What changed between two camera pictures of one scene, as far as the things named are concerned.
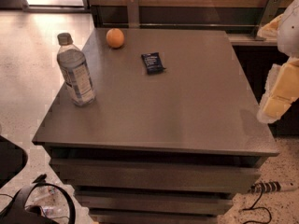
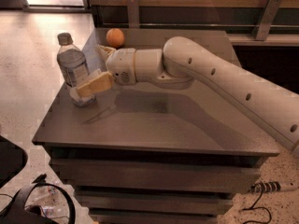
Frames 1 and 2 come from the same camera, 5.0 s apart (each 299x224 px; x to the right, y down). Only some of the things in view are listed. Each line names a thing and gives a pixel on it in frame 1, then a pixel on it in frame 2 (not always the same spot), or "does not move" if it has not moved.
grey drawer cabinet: [176, 126] does not move
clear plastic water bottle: [75, 67] does not move
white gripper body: [290, 32] -> [121, 64]
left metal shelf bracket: [133, 7] does not move
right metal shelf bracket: [269, 14] does not move
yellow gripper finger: [269, 31] -> [106, 49]
